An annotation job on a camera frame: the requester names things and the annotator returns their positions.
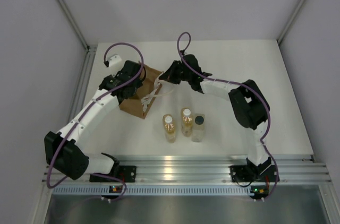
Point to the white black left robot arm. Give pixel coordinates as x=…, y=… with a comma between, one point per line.
x=63, y=149

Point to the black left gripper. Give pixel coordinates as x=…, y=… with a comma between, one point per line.
x=138, y=84

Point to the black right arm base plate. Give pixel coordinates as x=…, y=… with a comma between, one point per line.
x=243, y=174

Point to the jute watermelon canvas bag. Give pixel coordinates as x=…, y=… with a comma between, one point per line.
x=149, y=86

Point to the aluminium corner post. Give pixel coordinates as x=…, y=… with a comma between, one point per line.
x=72, y=22
x=297, y=9

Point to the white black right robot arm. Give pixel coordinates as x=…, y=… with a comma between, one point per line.
x=250, y=109

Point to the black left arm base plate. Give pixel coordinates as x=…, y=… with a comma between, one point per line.
x=125, y=173

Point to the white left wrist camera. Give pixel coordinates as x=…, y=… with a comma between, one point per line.
x=114, y=62

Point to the grey slotted cable duct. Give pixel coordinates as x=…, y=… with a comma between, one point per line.
x=156, y=190

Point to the aluminium front rail frame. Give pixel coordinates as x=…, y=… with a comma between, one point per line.
x=294, y=170

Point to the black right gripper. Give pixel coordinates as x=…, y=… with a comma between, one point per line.
x=169, y=75

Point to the clear bottle dark cap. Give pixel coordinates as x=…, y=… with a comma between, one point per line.
x=198, y=130

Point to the right aluminium corner post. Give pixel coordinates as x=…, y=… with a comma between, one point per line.
x=297, y=9

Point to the white cap bottle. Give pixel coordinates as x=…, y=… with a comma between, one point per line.
x=186, y=122
x=169, y=128

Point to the left aluminium corner post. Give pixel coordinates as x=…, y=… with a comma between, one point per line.
x=72, y=22

